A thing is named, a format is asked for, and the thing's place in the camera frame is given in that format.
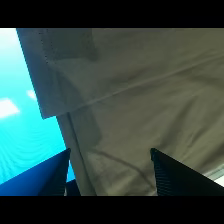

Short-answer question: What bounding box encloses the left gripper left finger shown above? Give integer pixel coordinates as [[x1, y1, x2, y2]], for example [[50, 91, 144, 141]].
[[0, 148, 72, 197]]

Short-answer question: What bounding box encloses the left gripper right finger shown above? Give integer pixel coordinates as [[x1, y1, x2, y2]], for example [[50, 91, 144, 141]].
[[149, 147, 224, 197]]

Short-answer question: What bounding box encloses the grey garment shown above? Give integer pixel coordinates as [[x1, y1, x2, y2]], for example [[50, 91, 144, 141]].
[[15, 27, 224, 197]]

